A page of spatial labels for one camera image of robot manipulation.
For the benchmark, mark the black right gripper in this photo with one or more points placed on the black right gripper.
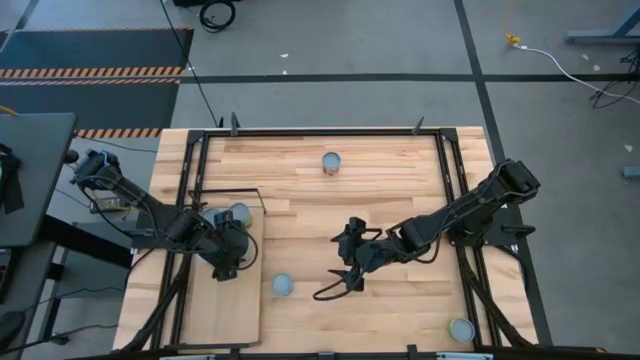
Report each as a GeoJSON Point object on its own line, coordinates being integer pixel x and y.
{"type": "Point", "coordinates": [362, 255]}

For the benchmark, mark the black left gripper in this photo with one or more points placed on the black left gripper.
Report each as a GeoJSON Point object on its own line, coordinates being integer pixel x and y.
{"type": "Point", "coordinates": [230, 250]}

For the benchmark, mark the pale green carrots can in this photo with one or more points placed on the pale green carrots can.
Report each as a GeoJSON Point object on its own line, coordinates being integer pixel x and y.
{"type": "Point", "coordinates": [242, 215]}

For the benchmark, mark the teal tuna fish can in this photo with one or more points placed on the teal tuna fish can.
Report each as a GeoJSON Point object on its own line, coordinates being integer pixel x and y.
{"type": "Point", "coordinates": [282, 284]}

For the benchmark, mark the green oranges can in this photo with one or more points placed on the green oranges can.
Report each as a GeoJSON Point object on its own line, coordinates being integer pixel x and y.
{"type": "Point", "coordinates": [331, 163]}

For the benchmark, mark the yellow green can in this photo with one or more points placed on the yellow green can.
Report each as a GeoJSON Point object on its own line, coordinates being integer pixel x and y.
{"type": "Point", "coordinates": [462, 330]}

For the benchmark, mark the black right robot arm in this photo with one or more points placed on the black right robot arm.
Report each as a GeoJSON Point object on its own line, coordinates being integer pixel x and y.
{"type": "Point", "coordinates": [465, 210]}

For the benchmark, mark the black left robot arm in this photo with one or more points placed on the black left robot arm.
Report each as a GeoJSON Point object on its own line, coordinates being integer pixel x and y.
{"type": "Point", "coordinates": [150, 212]}

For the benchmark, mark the black table clamp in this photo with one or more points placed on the black table clamp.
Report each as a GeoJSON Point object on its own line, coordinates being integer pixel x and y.
{"type": "Point", "coordinates": [412, 351]}

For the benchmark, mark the grey electronics box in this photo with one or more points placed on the grey electronics box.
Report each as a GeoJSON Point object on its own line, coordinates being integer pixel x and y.
{"type": "Point", "coordinates": [110, 205]}

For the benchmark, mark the black round knob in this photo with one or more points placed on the black round knob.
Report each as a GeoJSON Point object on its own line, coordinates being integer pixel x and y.
{"type": "Point", "coordinates": [71, 156]}

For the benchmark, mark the black hazard-striped floor mat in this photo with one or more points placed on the black hazard-striped floor mat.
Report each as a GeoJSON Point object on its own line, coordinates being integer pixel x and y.
{"type": "Point", "coordinates": [100, 105]}
{"type": "Point", "coordinates": [100, 50]}

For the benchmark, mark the dark grey desk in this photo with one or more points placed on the dark grey desk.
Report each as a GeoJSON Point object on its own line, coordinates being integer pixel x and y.
{"type": "Point", "coordinates": [40, 175]}

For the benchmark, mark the yellow plug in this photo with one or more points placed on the yellow plug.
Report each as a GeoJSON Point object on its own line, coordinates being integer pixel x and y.
{"type": "Point", "coordinates": [513, 39]}

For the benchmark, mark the grey metal desk leg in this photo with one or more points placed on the grey metal desk leg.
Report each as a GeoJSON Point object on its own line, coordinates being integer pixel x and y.
{"type": "Point", "coordinates": [600, 37]}

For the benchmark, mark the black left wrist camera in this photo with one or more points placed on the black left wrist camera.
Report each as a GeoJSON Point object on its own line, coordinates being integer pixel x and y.
{"type": "Point", "coordinates": [224, 218]}

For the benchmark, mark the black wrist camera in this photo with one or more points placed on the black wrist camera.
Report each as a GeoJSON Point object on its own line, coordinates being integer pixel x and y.
{"type": "Point", "coordinates": [356, 226]}
{"type": "Point", "coordinates": [224, 218]}

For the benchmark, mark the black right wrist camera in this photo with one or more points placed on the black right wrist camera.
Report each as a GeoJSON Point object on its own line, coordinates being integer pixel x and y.
{"type": "Point", "coordinates": [356, 226]}

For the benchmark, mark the wooden shelf with black frame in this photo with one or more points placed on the wooden shelf with black frame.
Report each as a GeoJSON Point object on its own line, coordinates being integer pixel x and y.
{"type": "Point", "coordinates": [225, 310]}

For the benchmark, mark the black aluminium rig frame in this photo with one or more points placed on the black aluminium rig frame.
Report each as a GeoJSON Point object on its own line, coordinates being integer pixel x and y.
{"type": "Point", "coordinates": [325, 133]}

